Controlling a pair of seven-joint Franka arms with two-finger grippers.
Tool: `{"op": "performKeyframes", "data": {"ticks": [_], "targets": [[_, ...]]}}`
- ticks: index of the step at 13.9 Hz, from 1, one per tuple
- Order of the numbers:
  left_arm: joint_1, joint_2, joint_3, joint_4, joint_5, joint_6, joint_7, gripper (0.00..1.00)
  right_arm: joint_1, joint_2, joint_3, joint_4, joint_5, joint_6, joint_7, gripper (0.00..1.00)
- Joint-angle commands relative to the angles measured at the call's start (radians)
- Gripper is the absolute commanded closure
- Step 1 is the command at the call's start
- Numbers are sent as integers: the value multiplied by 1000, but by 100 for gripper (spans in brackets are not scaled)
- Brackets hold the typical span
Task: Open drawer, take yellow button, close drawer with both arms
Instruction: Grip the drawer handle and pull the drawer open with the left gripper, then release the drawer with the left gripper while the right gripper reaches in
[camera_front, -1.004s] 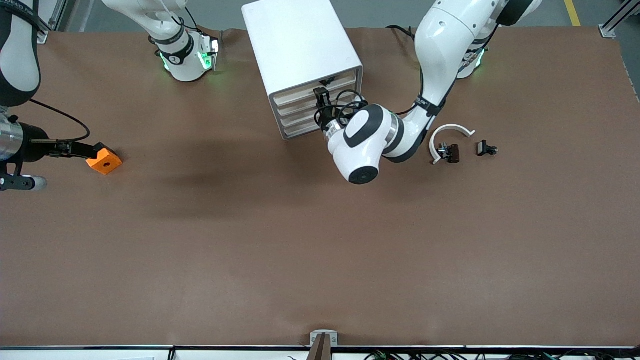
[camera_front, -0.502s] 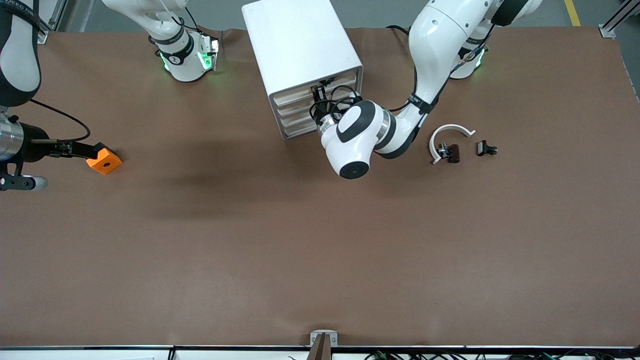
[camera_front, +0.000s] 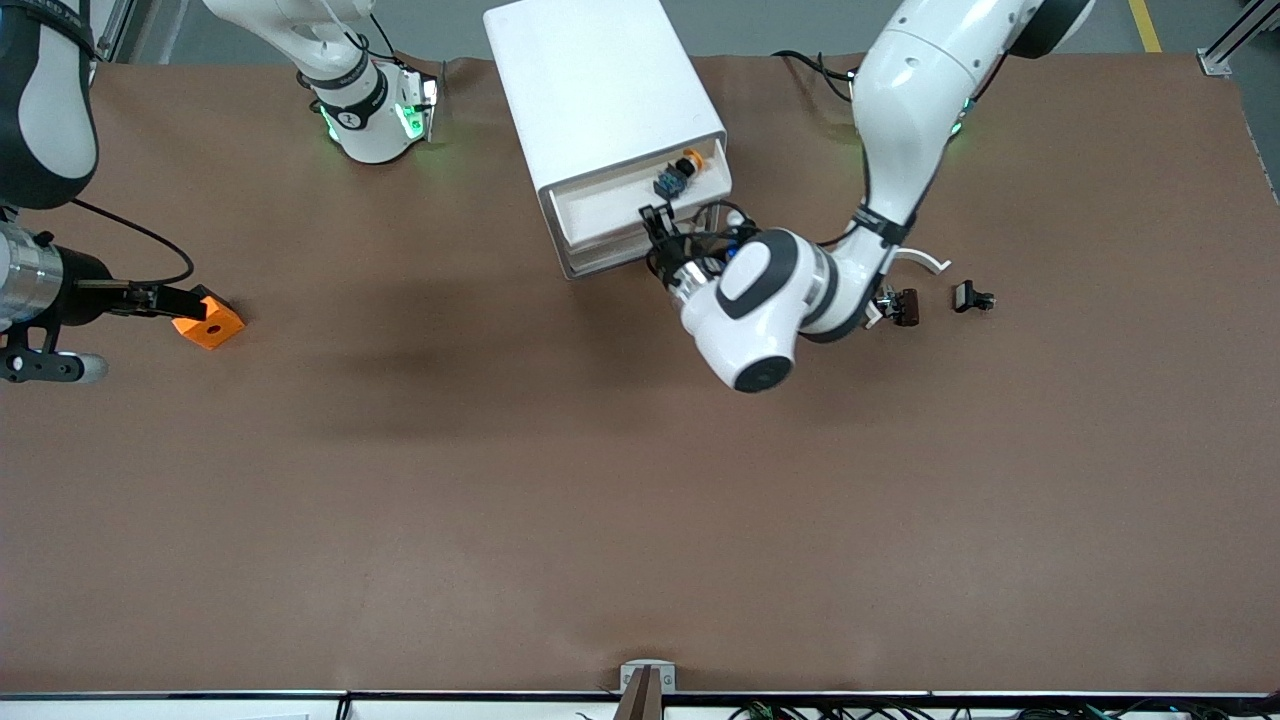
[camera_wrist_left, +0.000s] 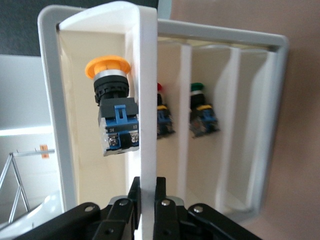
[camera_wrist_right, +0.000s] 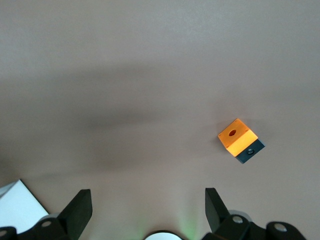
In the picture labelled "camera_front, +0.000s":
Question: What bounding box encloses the white drawer cabinet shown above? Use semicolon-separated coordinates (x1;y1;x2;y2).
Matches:
483;0;729;281

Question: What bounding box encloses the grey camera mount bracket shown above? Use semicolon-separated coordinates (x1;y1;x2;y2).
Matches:
612;660;677;720

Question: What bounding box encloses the black base power cable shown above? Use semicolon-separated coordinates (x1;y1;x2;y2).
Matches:
775;48;861;101

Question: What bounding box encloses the aluminium frame profile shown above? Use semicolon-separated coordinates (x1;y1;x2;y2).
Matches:
90;0;136;63
1197;0;1280;78

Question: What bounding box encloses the dark brown electrical component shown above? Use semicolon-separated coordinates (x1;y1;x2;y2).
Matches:
875;287;921;328

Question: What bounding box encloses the cable bundle under table edge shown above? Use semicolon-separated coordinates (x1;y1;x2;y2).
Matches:
730;700;1280;720

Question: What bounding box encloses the orange box with black cap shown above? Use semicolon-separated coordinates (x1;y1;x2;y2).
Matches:
172;285;246;351

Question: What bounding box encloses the white curved plastic arc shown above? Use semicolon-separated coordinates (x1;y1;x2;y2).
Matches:
865;248;953;329

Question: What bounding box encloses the orange push button blue base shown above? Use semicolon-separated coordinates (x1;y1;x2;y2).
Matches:
653;148;706;199

